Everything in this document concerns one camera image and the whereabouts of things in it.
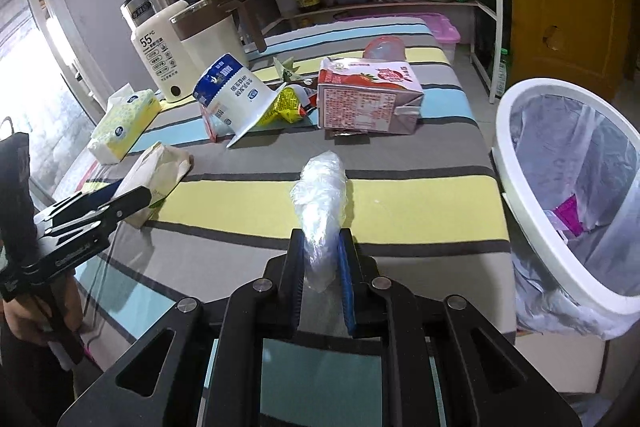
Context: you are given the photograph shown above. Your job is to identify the beige tissue pack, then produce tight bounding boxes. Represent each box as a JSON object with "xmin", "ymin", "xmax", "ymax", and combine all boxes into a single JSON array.
[{"xmin": 114, "ymin": 142, "xmax": 192, "ymax": 228}]

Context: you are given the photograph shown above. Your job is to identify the white round bin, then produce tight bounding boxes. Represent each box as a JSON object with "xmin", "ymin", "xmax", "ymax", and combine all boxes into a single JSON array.
[{"xmin": 491, "ymin": 78, "xmax": 640, "ymax": 315}]

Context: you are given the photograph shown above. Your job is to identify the person's left forearm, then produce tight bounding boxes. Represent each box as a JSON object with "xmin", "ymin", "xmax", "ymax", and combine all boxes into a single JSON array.
[{"xmin": 0, "ymin": 334, "xmax": 76, "ymax": 427}]

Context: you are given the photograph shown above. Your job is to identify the pink strawberry milk carton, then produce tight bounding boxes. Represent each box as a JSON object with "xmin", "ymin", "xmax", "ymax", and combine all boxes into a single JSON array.
[{"xmin": 316, "ymin": 57, "xmax": 425, "ymax": 134}]

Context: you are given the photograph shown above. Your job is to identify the striped tablecloth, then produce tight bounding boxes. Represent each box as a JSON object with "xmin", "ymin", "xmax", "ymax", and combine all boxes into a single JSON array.
[{"xmin": 75, "ymin": 16, "xmax": 517, "ymax": 388}]

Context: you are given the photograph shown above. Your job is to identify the clear bin liner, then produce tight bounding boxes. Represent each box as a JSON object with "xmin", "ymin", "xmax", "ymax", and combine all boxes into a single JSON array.
[{"xmin": 510, "ymin": 92, "xmax": 640, "ymax": 342}]

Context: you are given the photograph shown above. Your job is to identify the green glass bottle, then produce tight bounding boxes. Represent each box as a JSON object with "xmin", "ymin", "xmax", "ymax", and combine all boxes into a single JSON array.
[{"xmin": 495, "ymin": 48, "xmax": 511, "ymax": 95}]

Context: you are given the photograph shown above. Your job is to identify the yellow tissue pack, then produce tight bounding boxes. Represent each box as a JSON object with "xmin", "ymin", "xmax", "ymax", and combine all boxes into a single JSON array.
[{"xmin": 87, "ymin": 89, "xmax": 162, "ymax": 165}]

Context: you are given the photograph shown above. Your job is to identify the white window frame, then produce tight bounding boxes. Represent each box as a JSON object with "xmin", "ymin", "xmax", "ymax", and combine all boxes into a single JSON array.
[{"xmin": 20, "ymin": 0, "xmax": 108, "ymax": 128}]

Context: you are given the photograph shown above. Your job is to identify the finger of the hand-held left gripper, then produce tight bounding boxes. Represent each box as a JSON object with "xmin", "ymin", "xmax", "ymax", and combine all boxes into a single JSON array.
[
  {"xmin": 50, "ymin": 178, "xmax": 125, "ymax": 228},
  {"xmin": 47, "ymin": 186, "xmax": 152, "ymax": 240}
]

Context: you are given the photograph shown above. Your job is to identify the storage box with pink lid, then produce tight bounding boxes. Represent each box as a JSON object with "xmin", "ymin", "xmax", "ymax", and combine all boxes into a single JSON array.
[{"xmin": 330, "ymin": 12, "xmax": 462, "ymax": 62}]

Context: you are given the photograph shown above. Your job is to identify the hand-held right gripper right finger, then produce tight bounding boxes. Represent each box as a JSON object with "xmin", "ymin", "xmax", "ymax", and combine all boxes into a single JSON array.
[{"xmin": 337, "ymin": 228, "xmax": 583, "ymax": 427}]

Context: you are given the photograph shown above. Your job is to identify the white shelf counter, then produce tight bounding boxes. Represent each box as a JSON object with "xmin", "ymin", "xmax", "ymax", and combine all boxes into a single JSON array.
[{"xmin": 222, "ymin": 0, "xmax": 521, "ymax": 104}]

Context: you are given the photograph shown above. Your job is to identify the person's left hand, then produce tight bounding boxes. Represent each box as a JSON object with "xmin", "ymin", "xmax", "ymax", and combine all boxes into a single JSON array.
[{"xmin": 0, "ymin": 293, "xmax": 51, "ymax": 344}]

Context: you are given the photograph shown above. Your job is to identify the yellow snack wrapper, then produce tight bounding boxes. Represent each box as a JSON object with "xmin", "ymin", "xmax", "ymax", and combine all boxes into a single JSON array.
[{"xmin": 257, "ymin": 86, "xmax": 318, "ymax": 130}]

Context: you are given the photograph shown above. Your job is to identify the clear cup with pink lid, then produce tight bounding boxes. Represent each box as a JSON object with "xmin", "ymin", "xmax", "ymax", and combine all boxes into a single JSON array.
[{"xmin": 362, "ymin": 36, "xmax": 406, "ymax": 62}]

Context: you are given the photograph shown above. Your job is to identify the blue and white paper cup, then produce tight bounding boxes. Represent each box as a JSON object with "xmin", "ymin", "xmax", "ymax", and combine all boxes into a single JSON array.
[{"xmin": 192, "ymin": 53, "xmax": 283, "ymax": 149}]

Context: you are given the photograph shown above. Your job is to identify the cream and brown electric jug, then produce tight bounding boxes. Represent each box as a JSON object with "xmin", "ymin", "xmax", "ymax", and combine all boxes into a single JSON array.
[{"xmin": 169, "ymin": 0, "xmax": 268, "ymax": 72}]

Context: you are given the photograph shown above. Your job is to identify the clear plastic bag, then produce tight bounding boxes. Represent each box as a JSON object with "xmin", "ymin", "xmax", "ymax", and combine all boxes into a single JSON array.
[{"xmin": 290, "ymin": 151, "xmax": 353, "ymax": 294}]

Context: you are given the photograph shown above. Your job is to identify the pink wrapper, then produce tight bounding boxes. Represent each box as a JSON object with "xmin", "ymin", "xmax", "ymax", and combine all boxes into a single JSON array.
[{"xmin": 554, "ymin": 198, "xmax": 585, "ymax": 238}]

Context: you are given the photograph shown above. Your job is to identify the white water warmer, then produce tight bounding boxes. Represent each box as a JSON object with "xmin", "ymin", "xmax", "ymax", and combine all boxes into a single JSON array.
[{"xmin": 131, "ymin": 11, "xmax": 196, "ymax": 104}]

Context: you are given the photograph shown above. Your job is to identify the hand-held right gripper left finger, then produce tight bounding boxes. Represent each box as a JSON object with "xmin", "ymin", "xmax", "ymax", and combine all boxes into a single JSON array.
[{"xmin": 57, "ymin": 228, "xmax": 306, "ymax": 427}]

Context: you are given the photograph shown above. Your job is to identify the green folded paper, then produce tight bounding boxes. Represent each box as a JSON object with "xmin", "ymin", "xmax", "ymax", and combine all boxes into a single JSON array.
[{"xmin": 272, "ymin": 57, "xmax": 306, "ymax": 84}]

